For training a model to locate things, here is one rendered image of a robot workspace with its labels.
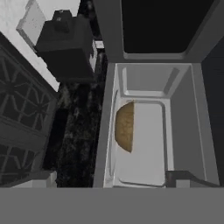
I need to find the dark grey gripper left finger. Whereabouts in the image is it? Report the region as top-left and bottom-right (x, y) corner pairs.
(5, 170), (58, 189)

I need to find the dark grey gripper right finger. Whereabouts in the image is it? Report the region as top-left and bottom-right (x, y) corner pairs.
(164, 170), (221, 189)

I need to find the dark lattice cupboard door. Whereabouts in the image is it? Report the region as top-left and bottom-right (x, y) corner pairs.
(0, 32), (60, 138)
(0, 136), (47, 188)

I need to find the grey microwave with white interior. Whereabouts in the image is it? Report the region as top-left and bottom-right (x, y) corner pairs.
(92, 60), (221, 189)

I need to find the grey microwave door, black window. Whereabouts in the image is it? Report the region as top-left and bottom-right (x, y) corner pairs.
(92, 0), (224, 64)

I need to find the brown round object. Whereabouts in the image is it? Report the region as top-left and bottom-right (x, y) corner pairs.
(115, 101), (136, 154)

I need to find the black small appliance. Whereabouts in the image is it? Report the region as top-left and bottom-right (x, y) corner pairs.
(34, 9), (96, 85)

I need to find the pale grey flat board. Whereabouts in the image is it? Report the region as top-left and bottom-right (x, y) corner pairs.
(15, 0), (48, 51)

